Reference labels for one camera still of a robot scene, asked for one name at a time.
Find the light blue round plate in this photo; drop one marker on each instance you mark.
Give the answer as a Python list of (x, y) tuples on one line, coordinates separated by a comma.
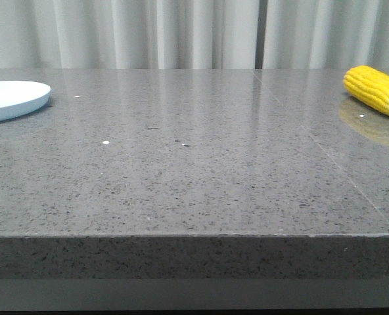
[(18, 98)]

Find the yellow corn cob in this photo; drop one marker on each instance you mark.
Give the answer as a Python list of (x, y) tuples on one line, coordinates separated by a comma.
[(370, 86)]

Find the grey pleated curtain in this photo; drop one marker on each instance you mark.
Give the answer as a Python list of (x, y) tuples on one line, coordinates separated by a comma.
[(194, 34)]

